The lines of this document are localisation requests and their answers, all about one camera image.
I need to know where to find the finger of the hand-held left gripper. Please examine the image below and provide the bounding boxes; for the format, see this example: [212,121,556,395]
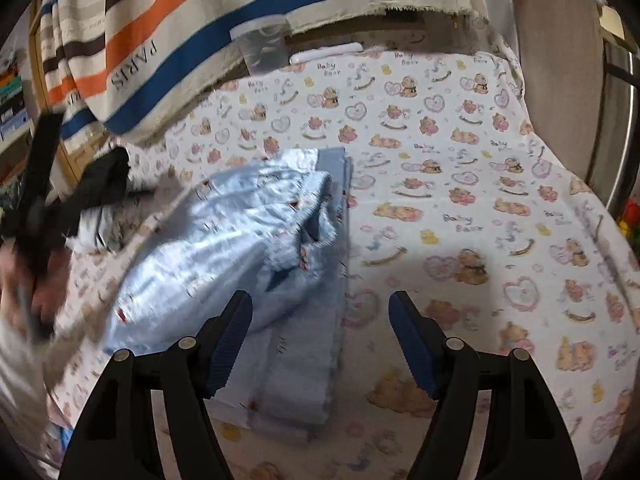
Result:
[26,111,66,211]

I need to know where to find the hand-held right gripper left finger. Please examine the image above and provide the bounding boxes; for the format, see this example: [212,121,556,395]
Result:
[58,289,255,480]

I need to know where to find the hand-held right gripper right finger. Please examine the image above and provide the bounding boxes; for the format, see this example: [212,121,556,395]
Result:
[388,290,584,480]

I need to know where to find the light blue satin pants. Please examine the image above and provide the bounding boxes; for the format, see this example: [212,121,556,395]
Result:
[101,146,357,444]

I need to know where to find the person's left forearm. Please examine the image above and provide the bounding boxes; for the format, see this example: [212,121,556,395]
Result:
[0,305,56,466]

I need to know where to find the person's left hand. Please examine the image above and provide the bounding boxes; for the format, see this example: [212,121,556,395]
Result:
[0,242,73,323]

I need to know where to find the wooden door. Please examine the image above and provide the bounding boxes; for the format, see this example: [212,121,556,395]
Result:
[27,7,93,188]

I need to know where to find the white shelf unit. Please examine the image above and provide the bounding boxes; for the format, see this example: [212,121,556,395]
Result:
[0,125,38,188]

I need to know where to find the black folded garment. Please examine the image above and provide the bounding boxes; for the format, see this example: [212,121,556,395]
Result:
[64,146,132,222]

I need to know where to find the white printed garment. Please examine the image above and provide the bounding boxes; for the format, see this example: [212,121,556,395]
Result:
[67,192,157,257]

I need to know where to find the striped curtain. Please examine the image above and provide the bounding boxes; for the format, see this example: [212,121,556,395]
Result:
[36,0,477,150]

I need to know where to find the clear plastic container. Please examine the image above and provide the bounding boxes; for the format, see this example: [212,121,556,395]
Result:
[229,14,292,82]

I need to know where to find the red yellow toy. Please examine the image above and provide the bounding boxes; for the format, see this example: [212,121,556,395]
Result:
[616,199,640,242]

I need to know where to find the silver metal panel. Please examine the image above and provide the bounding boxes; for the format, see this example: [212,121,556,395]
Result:
[587,41,640,208]

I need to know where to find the white remote control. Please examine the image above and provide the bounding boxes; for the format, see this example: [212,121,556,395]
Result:
[288,41,363,66]

